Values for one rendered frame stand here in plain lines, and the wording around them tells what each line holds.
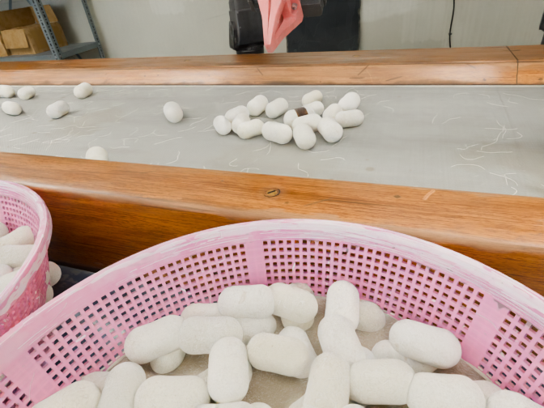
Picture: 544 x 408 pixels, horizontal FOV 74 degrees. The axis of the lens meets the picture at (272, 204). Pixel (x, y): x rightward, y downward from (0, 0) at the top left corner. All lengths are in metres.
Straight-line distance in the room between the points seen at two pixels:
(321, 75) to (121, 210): 0.37
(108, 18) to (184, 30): 0.57
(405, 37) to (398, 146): 2.09
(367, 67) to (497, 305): 0.42
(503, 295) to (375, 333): 0.07
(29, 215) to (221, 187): 0.15
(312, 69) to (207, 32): 2.11
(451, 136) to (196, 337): 0.30
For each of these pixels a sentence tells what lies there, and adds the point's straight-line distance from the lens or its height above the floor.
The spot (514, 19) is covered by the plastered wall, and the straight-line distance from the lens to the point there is 2.53.
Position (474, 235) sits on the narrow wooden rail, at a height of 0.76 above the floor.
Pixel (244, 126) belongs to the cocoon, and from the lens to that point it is 0.39.
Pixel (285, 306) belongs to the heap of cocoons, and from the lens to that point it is 0.20.
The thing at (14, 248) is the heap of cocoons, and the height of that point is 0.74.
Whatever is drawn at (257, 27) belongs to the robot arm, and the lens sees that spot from 0.82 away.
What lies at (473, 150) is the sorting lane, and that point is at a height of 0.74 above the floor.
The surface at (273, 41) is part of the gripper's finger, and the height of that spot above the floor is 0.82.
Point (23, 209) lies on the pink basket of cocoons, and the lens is 0.35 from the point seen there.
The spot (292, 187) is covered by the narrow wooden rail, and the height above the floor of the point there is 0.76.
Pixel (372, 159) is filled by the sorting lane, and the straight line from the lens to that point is 0.34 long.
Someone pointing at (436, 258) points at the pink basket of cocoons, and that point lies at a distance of 0.20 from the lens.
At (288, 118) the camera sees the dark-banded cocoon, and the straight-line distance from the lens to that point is 0.40.
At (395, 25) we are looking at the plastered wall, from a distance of 2.43.
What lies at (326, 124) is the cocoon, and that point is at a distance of 0.37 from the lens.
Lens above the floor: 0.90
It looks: 34 degrees down
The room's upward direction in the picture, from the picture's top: 7 degrees counter-clockwise
